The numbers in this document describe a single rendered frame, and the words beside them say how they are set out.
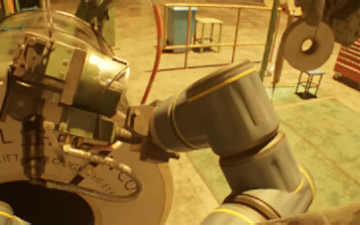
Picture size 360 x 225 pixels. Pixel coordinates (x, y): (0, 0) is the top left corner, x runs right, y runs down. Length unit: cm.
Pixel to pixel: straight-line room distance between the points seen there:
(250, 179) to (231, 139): 6
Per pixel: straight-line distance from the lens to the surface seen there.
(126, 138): 63
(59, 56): 59
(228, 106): 32
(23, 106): 60
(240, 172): 35
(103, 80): 57
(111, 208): 108
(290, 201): 36
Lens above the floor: 163
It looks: 31 degrees down
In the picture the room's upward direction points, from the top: 4 degrees clockwise
